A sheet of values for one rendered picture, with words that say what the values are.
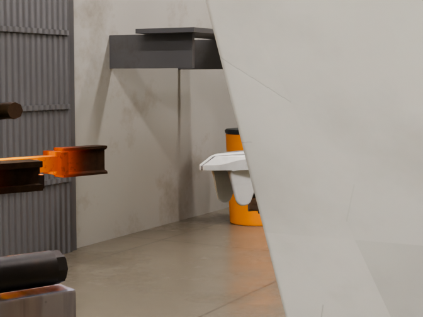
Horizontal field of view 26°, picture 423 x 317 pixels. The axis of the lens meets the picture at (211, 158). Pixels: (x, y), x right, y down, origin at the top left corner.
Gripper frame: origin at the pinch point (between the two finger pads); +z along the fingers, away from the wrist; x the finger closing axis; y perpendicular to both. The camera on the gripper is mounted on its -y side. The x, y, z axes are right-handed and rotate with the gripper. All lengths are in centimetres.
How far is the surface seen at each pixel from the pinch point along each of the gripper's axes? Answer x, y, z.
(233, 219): 440, 97, -363
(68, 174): 34.9, 4.6, -0.5
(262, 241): 372, 101, -331
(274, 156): -45, -5, 30
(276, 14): -48, -13, 33
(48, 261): -15.4, 5.7, 29.3
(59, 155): 35.2, 1.7, 0.7
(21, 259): -15.0, 5.3, 31.6
